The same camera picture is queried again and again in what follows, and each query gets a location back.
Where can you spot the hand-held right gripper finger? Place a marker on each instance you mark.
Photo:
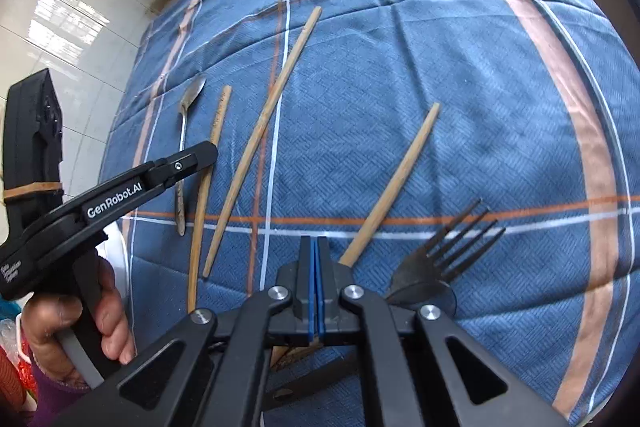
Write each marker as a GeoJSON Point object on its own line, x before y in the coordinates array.
{"type": "Point", "coordinates": [312, 287]}
{"type": "Point", "coordinates": [320, 287]}

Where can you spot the metal fork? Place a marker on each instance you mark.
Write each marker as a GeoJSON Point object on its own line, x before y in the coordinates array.
{"type": "Point", "coordinates": [417, 264]}

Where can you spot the person's left hand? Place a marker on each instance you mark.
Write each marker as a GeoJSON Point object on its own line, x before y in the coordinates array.
{"type": "Point", "coordinates": [112, 317]}

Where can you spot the person's left forearm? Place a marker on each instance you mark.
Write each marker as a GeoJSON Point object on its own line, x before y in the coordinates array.
{"type": "Point", "coordinates": [50, 407]}

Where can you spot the blue plaid tablecloth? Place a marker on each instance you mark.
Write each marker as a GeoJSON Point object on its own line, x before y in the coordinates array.
{"type": "Point", "coordinates": [425, 57]}

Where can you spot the metal spoon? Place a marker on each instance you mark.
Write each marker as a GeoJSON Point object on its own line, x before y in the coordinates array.
{"type": "Point", "coordinates": [194, 94]}

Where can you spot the wooden chopstick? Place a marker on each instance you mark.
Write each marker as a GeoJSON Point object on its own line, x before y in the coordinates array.
{"type": "Point", "coordinates": [392, 182]}
{"type": "Point", "coordinates": [200, 207]}
{"type": "Point", "coordinates": [265, 134]}

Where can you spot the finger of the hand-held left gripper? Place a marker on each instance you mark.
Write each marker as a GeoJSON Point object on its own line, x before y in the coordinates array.
{"type": "Point", "coordinates": [187, 162]}

